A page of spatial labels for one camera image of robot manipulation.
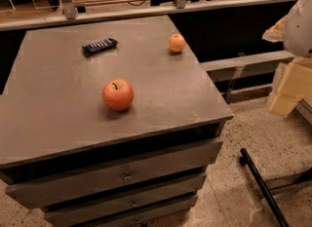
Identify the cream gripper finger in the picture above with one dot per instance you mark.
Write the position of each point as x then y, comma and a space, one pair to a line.
292, 82
276, 32

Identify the small orange fruit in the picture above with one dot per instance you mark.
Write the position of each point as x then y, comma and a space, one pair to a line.
177, 43

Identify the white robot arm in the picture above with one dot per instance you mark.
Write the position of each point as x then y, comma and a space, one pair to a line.
297, 38

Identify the red apple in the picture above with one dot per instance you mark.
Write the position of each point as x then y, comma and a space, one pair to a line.
118, 95

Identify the grey low metal rack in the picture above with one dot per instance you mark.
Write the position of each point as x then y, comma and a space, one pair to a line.
247, 77

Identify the black metal bar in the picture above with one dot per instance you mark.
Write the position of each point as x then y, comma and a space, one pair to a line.
246, 160

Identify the middle grey drawer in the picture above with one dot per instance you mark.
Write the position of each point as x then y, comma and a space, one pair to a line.
131, 199

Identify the grey drawer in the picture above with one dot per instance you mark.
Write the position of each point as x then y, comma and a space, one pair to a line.
54, 189
143, 215
131, 199

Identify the grey drawer cabinet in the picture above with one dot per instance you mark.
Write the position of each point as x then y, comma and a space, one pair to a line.
53, 120

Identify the dark blue snack bar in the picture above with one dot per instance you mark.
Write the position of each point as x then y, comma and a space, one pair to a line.
99, 46

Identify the bottom grey drawer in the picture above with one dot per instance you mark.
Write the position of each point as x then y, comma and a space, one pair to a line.
143, 215

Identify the top grey drawer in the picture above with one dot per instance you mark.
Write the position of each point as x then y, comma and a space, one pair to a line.
54, 189

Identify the grey metal railing frame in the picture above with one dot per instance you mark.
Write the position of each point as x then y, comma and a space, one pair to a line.
156, 7

